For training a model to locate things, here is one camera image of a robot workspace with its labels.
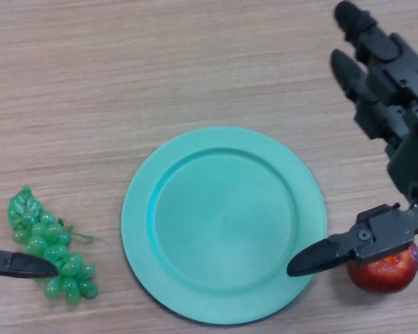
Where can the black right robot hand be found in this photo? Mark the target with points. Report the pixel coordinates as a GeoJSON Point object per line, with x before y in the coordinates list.
{"type": "Point", "coordinates": [397, 104]}

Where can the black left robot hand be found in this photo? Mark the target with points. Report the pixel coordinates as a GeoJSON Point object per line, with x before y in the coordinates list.
{"type": "Point", "coordinates": [21, 266]}

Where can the green grape bunch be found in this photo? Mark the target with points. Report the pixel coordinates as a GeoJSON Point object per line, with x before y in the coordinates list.
{"type": "Point", "coordinates": [45, 236]}

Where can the green round plate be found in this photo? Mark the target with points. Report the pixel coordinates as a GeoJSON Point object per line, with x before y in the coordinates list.
{"type": "Point", "coordinates": [223, 226]}

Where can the red apple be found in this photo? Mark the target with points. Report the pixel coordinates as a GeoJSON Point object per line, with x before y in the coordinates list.
{"type": "Point", "coordinates": [383, 276]}

